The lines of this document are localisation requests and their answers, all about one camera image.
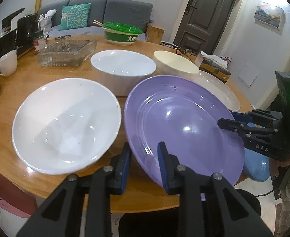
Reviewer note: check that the teal patterned cushion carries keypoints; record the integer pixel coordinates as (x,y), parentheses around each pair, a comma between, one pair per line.
(74,16)

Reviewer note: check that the white patterned cushion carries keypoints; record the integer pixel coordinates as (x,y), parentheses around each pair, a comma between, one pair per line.
(48,14)

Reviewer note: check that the dark entrance door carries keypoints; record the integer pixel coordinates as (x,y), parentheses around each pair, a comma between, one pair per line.
(202,24)

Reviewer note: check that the wine glass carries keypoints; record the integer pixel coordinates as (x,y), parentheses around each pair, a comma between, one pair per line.
(46,26)

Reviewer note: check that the deep white bowl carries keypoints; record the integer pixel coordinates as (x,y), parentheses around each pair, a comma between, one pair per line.
(121,70)

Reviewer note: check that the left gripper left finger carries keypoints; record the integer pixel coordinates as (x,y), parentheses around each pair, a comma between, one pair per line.
(61,213)

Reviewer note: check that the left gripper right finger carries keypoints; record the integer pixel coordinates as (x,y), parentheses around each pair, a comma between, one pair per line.
(208,206)

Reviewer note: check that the white mug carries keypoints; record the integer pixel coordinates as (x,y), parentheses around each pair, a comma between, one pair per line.
(8,63)

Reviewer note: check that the glass ashtray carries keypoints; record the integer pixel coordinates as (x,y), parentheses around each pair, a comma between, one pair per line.
(67,52)

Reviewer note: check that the cream bowl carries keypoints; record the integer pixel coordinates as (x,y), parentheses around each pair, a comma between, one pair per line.
(168,63)

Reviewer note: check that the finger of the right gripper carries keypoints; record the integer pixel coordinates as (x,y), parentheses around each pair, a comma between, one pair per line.
(234,126)
(241,117)

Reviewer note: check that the wide white shallow bowl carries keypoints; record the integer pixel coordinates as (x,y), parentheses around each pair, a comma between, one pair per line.
(65,126)

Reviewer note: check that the tissue box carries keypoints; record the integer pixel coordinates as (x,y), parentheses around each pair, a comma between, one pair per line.
(214,65)

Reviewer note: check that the wooden chopsticks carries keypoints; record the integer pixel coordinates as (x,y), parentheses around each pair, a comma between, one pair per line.
(98,23)

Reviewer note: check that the tortoiseshell eyeglasses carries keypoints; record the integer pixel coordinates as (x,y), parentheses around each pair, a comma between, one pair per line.
(185,51)

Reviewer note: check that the framed landscape picture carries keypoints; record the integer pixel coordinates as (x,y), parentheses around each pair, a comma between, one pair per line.
(269,14)

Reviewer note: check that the purple plate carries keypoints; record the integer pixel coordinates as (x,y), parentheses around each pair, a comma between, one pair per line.
(184,116)

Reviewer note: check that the white oval plate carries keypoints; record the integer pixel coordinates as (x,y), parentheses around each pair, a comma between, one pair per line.
(218,89)

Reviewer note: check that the grey sofa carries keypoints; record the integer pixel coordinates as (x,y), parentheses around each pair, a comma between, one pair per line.
(129,12)

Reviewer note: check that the green lidded bowl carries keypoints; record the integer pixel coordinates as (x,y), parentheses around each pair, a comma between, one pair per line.
(121,34)

